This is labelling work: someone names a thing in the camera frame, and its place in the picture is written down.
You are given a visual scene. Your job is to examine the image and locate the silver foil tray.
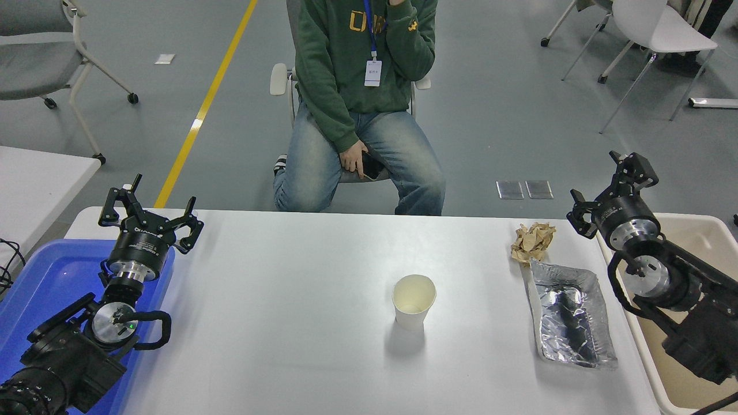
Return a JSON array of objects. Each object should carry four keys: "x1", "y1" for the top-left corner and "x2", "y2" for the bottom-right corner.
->
[{"x1": 522, "y1": 258, "x2": 619, "y2": 370}]

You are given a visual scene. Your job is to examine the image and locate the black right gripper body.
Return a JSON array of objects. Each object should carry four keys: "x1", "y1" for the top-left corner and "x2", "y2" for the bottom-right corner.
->
[{"x1": 592, "y1": 194, "x2": 658, "y2": 246}]

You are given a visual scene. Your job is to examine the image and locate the grey office chair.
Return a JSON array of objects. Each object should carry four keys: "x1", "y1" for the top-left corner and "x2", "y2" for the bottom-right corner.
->
[{"x1": 0, "y1": 0, "x2": 140, "y2": 165}]

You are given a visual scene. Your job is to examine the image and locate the blue plastic tray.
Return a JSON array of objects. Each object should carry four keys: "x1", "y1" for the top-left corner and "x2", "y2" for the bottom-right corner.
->
[{"x1": 0, "y1": 239, "x2": 175, "y2": 415}]

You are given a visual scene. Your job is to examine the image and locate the black cables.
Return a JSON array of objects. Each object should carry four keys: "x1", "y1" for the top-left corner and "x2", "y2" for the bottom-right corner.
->
[{"x1": 0, "y1": 238, "x2": 27, "y2": 297}]

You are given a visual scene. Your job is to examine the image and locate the white-legged rolling chair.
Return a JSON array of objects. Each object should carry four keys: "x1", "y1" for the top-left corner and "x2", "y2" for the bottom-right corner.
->
[{"x1": 540, "y1": 0, "x2": 613, "y2": 48}]

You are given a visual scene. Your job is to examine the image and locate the white plastic chair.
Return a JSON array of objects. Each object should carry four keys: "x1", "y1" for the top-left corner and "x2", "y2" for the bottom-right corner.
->
[{"x1": 562, "y1": 0, "x2": 718, "y2": 134}]

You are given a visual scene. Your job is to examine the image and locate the person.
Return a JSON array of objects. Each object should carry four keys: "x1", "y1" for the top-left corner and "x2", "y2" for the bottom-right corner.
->
[
  {"x1": 273, "y1": 0, "x2": 446, "y2": 217},
  {"x1": 657, "y1": 0, "x2": 738, "y2": 78}
]

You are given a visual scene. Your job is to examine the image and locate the black smartphone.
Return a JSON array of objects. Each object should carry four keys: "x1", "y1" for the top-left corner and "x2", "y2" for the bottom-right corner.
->
[{"x1": 360, "y1": 151, "x2": 386, "y2": 180}]

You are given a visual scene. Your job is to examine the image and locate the tan paper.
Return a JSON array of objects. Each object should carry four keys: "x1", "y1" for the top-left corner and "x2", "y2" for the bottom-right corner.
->
[{"x1": 510, "y1": 222, "x2": 557, "y2": 267}]

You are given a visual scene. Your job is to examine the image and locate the white paper cup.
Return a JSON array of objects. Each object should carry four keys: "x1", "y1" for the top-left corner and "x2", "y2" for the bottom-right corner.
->
[{"x1": 392, "y1": 274, "x2": 437, "y2": 331}]

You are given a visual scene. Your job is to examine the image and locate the white table foot bar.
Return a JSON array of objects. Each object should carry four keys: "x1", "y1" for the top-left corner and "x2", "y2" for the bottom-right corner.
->
[{"x1": 688, "y1": 97, "x2": 738, "y2": 110}]

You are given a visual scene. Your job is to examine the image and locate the white badge on blue lanyard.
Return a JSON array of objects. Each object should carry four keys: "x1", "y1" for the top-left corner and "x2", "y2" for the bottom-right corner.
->
[{"x1": 362, "y1": 0, "x2": 383, "y2": 88}]

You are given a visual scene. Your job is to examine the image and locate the large pale plastic bin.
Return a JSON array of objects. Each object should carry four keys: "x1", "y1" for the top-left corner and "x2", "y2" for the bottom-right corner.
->
[{"x1": 594, "y1": 212, "x2": 738, "y2": 415}]

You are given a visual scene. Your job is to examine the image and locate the person's right hand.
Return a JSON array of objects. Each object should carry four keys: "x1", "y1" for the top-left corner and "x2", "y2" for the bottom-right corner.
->
[{"x1": 339, "y1": 139, "x2": 370, "y2": 180}]

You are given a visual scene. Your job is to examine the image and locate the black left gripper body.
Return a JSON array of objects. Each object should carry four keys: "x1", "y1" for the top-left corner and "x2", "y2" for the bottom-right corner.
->
[{"x1": 108, "y1": 219, "x2": 177, "y2": 272}]

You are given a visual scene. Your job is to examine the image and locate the white side table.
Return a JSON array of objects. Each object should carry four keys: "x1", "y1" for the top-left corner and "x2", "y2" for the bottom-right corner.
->
[{"x1": 0, "y1": 145, "x2": 101, "y2": 271}]

